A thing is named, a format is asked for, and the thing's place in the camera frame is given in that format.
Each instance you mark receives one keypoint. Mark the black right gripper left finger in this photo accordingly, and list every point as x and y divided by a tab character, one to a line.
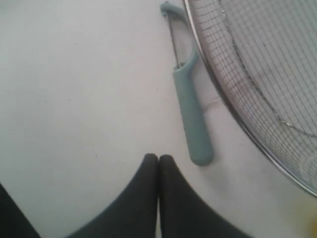
133	214

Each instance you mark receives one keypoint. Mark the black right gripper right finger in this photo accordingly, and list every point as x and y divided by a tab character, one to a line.
183	214

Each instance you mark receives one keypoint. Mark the teal handled peeler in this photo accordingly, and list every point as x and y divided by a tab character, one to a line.
197	136

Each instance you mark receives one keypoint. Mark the oval steel mesh basket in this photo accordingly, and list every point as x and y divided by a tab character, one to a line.
261	56

